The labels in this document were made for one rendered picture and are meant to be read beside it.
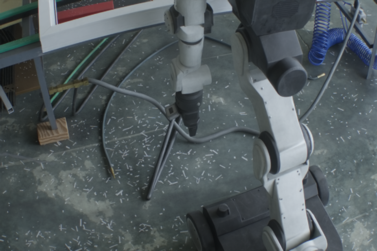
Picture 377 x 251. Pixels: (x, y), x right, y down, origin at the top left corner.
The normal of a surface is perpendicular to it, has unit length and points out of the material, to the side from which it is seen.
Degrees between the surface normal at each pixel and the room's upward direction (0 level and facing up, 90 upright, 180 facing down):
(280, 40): 43
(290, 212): 53
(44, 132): 0
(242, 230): 0
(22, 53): 90
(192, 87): 99
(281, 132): 28
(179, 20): 88
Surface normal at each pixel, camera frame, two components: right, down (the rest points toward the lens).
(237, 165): -0.04, -0.66
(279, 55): 0.22, -0.01
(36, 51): 0.27, 0.72
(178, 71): -0.51, 0.03
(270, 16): 0.27, 0.85
